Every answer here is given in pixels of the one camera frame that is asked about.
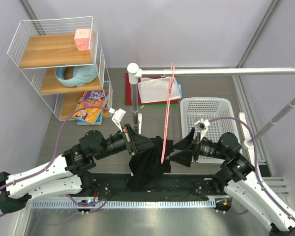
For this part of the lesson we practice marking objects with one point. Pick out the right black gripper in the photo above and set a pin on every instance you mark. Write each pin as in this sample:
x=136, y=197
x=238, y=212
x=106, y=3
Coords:
x=185, y=157

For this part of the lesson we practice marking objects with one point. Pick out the white slotted cable duct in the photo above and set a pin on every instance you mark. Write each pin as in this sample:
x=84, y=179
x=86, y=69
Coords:
x=66, y=203

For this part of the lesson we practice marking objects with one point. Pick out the pink cube box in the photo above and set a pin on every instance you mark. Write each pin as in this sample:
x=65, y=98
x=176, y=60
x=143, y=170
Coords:
x=81, y=39

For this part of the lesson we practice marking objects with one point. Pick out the white plastic laundry basket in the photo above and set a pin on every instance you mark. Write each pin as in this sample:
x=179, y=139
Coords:
x=211, y=110

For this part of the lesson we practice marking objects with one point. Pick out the Roald Dahl purple book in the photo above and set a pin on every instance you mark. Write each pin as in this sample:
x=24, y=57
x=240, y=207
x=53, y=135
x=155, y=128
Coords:
x=87, y=99

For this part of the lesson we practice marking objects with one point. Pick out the silver clothes rail frame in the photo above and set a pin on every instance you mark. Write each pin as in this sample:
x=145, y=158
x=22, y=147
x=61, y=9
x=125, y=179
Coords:
x=135, y=72

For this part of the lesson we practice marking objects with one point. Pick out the light blue cap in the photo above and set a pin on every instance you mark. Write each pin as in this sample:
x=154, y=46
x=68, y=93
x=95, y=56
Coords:
x=81, y=75

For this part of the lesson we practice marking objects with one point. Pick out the white wire shelf rack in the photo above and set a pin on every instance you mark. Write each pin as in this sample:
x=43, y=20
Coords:
x=38, y=47

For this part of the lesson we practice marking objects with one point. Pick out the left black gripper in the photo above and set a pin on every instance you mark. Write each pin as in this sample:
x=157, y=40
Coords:
x=136, y=143

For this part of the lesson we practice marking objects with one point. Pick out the green paper sheet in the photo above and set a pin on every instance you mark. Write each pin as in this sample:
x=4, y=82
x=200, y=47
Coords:
x=173, y=104

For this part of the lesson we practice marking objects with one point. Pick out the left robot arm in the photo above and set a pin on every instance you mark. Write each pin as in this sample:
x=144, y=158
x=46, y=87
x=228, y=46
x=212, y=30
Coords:
x=69, y=172

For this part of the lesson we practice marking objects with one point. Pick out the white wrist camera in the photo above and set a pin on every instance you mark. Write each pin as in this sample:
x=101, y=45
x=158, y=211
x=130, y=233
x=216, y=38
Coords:
x=202, y=125
x=117, y=116

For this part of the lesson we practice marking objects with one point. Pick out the black tank top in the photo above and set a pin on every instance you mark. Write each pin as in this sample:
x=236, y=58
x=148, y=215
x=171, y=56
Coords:
x=147, y=167

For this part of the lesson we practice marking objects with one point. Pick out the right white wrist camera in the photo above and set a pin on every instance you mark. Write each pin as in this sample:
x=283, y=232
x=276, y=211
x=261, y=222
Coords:
x=202, y=125

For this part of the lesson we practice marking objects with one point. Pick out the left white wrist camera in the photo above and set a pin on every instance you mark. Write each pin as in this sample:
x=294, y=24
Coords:
x=117, y=116

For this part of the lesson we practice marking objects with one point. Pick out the clear plastic sleeve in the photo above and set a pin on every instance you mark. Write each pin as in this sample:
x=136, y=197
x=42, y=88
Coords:
x=156, y=90

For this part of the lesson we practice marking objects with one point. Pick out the pink wire hanger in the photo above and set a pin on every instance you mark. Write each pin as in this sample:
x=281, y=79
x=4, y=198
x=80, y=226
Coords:
x=171, y=80

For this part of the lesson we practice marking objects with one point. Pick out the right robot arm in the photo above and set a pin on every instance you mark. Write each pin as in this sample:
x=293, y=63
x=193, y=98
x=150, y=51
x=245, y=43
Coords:
x=237, y=178

